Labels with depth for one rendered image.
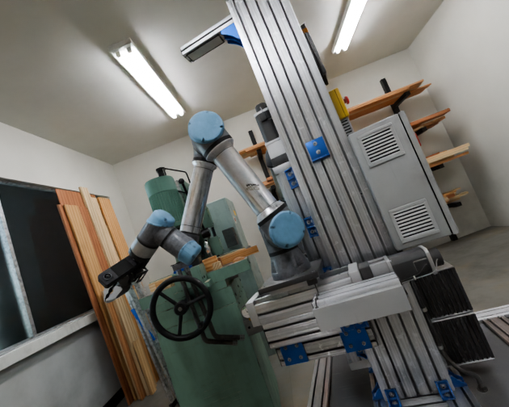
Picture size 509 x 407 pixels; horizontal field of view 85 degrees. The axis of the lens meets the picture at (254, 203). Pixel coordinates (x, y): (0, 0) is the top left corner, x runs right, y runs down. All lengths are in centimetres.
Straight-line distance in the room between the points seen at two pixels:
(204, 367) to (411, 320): 99
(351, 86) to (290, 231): 378
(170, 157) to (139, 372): 271
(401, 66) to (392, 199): 384
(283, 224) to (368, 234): 42
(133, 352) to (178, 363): 142
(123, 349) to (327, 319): 234
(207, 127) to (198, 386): 126
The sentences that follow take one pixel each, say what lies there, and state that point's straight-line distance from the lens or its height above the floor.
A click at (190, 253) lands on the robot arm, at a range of 89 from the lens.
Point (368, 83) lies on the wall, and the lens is 459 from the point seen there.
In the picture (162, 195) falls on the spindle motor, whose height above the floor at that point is 139.
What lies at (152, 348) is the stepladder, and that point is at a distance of 257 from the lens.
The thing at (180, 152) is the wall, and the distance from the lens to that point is 425.
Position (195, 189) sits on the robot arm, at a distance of 103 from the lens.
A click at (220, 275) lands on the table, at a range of 150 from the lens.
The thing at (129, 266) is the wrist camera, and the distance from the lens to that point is 97.
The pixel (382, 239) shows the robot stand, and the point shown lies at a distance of 118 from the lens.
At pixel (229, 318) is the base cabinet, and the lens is 154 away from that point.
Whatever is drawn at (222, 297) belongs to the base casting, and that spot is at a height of 76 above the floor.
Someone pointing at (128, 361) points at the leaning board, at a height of 35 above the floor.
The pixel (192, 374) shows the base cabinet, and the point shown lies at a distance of 166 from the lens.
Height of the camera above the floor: 100
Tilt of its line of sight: 6 degrees up
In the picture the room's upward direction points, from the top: 21 degrees counter-clockwise
